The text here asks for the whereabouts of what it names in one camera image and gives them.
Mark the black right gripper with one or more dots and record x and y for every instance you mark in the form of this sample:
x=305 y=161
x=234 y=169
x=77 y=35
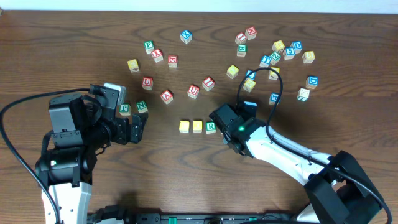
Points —
x=219 y=115

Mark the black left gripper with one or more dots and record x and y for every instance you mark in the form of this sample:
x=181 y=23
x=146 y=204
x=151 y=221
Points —
x=123 y=130

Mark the green R block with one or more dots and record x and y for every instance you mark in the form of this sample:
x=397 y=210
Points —
x=210 y=127

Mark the yellow O block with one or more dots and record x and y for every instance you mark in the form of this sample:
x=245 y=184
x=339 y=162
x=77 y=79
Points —
x=197 y=126

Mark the yellow C block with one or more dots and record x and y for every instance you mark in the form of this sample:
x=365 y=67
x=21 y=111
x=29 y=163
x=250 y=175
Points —
x=184 y=126

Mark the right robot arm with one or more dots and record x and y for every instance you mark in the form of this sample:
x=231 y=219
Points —
x=338 y=189

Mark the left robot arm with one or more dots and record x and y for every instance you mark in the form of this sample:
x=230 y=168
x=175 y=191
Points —
x=82 y=129

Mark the green N block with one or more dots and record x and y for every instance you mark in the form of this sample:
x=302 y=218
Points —
x=141 y=106

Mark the green J block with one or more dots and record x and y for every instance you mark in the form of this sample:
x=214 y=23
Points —
x=125 y=110

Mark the red A block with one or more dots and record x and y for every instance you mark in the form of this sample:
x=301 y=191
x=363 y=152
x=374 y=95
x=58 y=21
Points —
x=167 y=96

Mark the red U block left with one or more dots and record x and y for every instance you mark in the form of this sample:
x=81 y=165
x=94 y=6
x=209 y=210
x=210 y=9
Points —
x=147 y=83

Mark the red u block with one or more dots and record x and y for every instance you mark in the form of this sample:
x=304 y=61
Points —
x=147 y=83
x=193 y=91

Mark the red U block right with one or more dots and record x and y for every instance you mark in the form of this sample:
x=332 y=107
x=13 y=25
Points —
x=193 y=91

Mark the red i block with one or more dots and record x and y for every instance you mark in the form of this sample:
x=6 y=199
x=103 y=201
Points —
x=241 y=39
x=208 y=83

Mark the yellow S block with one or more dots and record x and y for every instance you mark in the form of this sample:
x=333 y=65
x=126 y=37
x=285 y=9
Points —
x=249 y=85

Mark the blue P block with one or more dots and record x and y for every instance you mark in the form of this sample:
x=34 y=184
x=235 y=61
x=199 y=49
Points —
x=273 y=99

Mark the yellow acorn block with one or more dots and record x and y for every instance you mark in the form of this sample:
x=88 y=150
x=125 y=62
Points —
x=133 y=65

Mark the yellow pineapple block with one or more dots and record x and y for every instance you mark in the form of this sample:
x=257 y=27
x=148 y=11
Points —
x=232 y=71

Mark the blue 2 block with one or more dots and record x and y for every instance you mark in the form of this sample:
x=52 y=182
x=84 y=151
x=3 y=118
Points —
x=250 y=75

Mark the red Y block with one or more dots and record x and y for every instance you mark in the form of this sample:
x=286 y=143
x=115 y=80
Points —
x=157 y=55

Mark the red E block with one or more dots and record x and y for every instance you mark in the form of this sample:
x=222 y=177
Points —
x=173 y=61

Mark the yellow hammer block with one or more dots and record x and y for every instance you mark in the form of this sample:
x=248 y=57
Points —
x=272 y=74

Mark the green F block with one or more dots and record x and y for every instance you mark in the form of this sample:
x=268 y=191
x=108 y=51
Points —
x=149 y=46

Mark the blue T block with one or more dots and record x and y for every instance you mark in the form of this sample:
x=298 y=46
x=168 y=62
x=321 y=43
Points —
x=265 y=61

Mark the green 7 block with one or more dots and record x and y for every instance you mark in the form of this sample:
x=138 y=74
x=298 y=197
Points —
x=303 y=94

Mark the green B block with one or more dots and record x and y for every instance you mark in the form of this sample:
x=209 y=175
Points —
x=242 y=50

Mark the green Z block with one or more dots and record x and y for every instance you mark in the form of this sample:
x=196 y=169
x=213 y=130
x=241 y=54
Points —
x=275 y=57

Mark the blue X block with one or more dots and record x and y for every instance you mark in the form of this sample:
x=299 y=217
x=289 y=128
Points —
x=186 y=36

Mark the red I block far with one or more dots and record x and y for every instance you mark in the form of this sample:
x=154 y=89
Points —
x=241 y=39

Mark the blue D block right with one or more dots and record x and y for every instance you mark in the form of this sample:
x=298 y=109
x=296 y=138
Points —
x=312 y=82

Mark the blue d block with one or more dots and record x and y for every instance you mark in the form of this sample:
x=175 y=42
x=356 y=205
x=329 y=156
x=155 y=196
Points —
x=297 y=46
x=312 y=82

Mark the blue 5 block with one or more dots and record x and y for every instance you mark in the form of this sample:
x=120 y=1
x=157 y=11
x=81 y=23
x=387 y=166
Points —
x=288 y=53

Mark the yellow far block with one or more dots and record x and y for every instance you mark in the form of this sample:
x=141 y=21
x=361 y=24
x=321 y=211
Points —
x=278 y=46

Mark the red M block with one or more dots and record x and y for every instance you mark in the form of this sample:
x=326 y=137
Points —
x=251 y=33

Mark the yellow 8 block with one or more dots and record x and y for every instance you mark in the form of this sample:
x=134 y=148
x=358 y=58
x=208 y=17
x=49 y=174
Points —
x=308 y=57

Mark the blue D block far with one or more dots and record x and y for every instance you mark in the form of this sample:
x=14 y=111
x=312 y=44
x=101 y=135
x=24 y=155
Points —
x=297 y=46

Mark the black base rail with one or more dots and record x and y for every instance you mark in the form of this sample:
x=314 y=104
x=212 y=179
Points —
x=117 y=214

